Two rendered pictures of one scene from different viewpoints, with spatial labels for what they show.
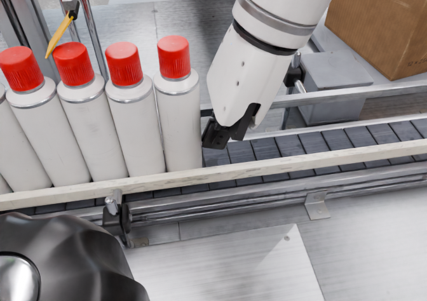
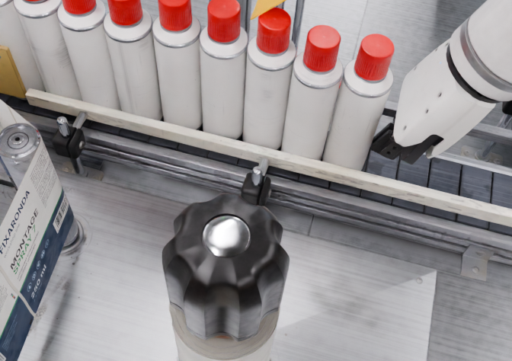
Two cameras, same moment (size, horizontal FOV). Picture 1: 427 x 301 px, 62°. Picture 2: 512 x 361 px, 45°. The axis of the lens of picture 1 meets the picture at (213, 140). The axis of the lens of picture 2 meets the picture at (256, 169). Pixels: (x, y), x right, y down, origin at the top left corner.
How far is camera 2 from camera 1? 0.27 m
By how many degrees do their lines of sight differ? 16
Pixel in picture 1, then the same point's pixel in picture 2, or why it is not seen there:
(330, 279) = (449, 341)
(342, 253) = (477, 323)
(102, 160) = (262, 125)
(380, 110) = not seen: outside the picture
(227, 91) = (415, 111)
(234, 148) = not seen: hidden behind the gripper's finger
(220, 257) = (342, 269)
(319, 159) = (497, 214)
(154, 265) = not seen: hidden behind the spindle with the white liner
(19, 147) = (190, 84)
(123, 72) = (318, 59)
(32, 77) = (232, 32)
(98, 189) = (248, 151)
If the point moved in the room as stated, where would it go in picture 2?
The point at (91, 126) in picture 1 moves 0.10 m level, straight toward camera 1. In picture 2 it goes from (265, 92) to (268, 171)
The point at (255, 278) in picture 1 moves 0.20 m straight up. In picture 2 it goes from (368, 303) to (417, 215)
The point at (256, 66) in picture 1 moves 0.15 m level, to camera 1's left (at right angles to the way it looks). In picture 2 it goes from (450, 104) to (300, 49)
